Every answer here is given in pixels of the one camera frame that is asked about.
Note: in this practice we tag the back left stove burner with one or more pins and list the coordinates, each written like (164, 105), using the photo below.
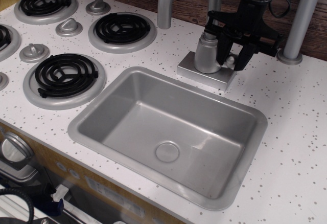
(44, 12)

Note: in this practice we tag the silver toy faucet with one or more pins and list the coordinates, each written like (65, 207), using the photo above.
(200, 66)

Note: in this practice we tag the silver knob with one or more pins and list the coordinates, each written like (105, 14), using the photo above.
(34, 53)
(97, 7)
(69, 28)

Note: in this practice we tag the silver knob lower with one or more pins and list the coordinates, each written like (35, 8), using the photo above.
(34, 53)

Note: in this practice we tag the grey vertical support pole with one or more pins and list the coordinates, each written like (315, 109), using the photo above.
(290, 54)

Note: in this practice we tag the front right stove burner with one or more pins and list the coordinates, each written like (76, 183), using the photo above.
(64, 81)

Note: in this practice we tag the grey plastic sink basin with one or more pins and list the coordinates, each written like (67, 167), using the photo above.
(189, 141)

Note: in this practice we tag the silver knob top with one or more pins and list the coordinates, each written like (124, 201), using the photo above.
(97, 7)

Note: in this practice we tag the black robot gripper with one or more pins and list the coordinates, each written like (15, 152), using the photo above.
(244, 26)

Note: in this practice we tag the silver knob left edge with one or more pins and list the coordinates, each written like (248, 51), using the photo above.
(4, 80)

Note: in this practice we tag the blue clamp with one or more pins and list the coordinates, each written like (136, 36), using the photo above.
(56, 208)

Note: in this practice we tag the silver round oven dial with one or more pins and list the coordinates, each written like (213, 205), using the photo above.
(15, 152)

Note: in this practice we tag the silver knob middle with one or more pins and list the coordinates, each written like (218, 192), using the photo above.
(69, 28)

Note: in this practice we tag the left edge stove burner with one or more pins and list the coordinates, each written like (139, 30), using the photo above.
(10, 41)

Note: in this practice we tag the silver oven door handle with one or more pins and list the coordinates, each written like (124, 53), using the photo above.
(24, 176)

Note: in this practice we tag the silver faucet lever handle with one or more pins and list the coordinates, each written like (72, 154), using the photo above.
(230, 61)

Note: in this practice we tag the back right stove burner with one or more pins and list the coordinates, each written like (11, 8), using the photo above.
(122, 33)

